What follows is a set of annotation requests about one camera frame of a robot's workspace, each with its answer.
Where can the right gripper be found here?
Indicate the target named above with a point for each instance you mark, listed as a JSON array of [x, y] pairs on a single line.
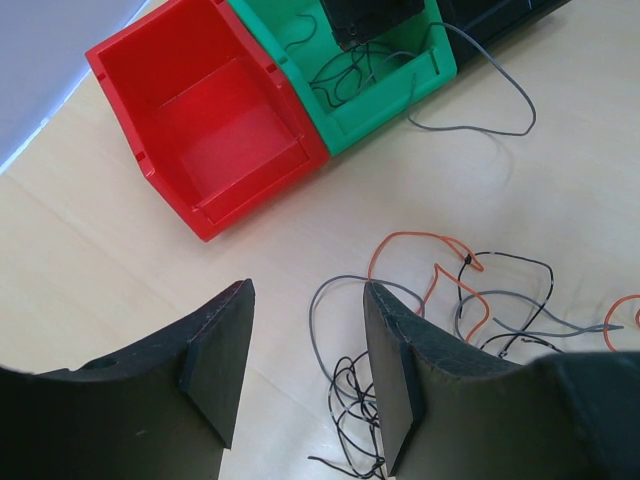
[[403, 24]]

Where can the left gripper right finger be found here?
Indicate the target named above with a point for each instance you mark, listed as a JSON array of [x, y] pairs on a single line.
[[448, 410]]

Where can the green plastic bin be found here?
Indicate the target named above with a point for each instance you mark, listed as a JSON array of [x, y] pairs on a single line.
[[347, 93]]

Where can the red plastic bin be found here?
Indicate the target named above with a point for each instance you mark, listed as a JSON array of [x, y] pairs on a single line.
[[213, 122]]

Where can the black plastic bin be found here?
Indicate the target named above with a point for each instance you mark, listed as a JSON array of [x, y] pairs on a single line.
[[489, 21]]

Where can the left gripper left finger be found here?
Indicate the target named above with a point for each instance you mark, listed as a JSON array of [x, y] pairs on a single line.
[[164, 407]]

